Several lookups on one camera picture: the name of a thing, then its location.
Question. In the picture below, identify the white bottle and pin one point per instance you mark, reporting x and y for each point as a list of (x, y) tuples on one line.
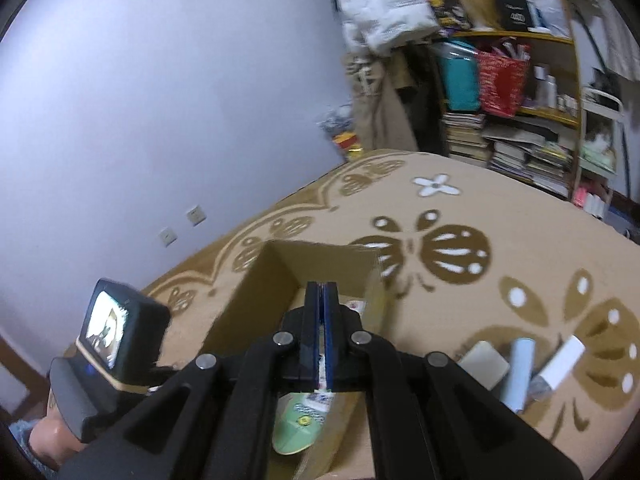
[(540, 85), (551, 92)]

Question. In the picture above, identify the beige hanging trousers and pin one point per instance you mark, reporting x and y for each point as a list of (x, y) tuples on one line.
[(380, 115)]

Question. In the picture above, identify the red bag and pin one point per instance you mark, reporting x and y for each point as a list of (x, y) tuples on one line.
[(500, 85)]

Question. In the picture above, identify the stack of books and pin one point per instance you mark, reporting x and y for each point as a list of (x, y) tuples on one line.
[(510, 155)]

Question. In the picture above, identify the light blue tube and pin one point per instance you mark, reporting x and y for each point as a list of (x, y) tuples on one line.
[(517, 375)]

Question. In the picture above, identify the wooden shelf unit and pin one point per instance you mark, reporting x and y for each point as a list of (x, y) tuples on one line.
[(525, 35)]

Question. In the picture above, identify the dark hanging clothes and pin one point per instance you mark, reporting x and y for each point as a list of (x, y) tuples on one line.
[(425, 110)]

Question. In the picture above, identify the white rectangular box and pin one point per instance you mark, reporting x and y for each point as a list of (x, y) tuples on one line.
[(560, 362)]

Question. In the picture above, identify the white metal cart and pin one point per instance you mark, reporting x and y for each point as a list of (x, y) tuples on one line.
[(597, 91)]

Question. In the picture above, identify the white hanging cloth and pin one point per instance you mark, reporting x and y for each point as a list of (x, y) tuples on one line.
[(625, 45)]

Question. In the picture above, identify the white puffer jacket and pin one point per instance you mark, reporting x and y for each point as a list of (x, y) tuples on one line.
[(380, 5)]

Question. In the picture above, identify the black paper bag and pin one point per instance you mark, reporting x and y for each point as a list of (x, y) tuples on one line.
[(514, 12)]

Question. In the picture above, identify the tan paper bag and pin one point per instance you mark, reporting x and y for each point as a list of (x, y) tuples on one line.
[(477, 2)]

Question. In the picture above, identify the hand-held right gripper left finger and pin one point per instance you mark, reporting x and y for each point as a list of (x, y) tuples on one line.
[(312, 340)]

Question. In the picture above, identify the white red-print packet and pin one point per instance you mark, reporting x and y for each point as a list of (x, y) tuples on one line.
[(354, 306)]

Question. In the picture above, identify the colourful bag pile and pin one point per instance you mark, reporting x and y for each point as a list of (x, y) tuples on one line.
[(342, 130)]

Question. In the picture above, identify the white plastic bag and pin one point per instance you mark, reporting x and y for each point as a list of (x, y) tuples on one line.
[(547, 5)]

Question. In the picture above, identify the white square plastic container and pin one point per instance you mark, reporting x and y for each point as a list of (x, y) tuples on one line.
[(482, 364)]

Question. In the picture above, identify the cardboard box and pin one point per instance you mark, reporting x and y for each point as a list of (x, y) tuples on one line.
[(280, 280)]

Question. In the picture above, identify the small white blue-print packet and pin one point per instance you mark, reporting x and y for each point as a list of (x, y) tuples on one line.
[(320, 402)]

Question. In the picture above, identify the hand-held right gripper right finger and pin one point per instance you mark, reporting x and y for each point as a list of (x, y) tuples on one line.
[(331, 340)]

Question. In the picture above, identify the beige butterfly printed blanket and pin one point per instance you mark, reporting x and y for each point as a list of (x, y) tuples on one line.
[(500, 220)]

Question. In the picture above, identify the teal storage bin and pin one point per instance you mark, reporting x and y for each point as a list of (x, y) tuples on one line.
[(457, 80)]

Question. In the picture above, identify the green packet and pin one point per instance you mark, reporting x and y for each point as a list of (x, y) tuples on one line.
[(295, 430)]

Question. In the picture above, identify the wall socket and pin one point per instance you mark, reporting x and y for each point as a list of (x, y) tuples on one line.
[(168, 237), (196, 215)]

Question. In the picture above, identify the person's left hand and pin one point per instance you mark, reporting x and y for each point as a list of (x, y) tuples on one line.
[(52, 437)]

